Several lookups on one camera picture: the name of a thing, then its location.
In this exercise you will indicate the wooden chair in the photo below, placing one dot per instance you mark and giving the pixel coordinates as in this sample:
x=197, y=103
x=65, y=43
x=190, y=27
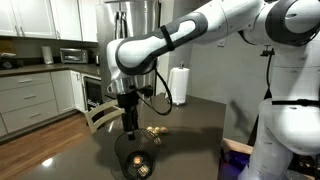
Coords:
x=102, y=114

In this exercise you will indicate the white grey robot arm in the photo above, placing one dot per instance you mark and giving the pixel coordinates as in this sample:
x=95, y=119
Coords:
x=261, y=57

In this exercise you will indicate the silver paper towel holder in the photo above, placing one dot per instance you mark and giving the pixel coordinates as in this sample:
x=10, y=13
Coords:
x=180, y=83

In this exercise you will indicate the silver toaster oven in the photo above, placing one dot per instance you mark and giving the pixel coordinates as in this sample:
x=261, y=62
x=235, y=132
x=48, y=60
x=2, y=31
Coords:
x=74, y=56

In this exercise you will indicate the stainless steel refrigerator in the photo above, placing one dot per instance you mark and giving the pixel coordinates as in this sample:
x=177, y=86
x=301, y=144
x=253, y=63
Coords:
x=126, y=30

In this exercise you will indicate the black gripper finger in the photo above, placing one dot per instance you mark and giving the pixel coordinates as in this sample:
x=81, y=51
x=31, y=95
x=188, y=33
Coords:
x=131, y=135

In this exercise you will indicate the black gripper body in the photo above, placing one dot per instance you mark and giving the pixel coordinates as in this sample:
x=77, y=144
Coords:
x=129, y=103

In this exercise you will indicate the white paper towel roll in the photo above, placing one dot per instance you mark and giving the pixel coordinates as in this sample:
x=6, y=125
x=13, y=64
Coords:
x=178, y=85

